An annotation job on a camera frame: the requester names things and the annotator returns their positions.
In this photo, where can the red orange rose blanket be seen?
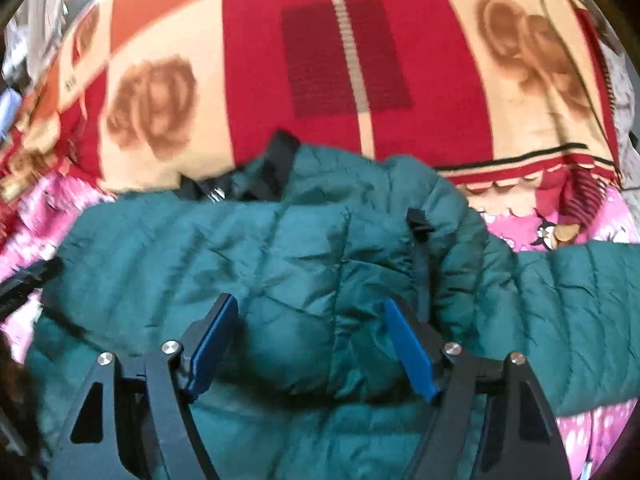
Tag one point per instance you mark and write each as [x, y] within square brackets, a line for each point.
[505, 98]

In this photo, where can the light blue cloth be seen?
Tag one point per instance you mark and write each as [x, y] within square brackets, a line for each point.
[10, 103]

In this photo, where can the green quilted puffer jacket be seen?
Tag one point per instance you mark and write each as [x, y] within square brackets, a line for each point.
[311, 387]

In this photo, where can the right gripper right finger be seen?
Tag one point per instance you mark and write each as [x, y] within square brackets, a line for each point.
[519, 438]

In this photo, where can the floral white bed sheet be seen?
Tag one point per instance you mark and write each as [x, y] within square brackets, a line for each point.
[624, 81]

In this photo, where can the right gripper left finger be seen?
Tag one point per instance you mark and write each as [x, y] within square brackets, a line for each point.
[102, 435]

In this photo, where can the pink penguin quilt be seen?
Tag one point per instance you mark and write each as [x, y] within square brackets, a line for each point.
[46, 214]

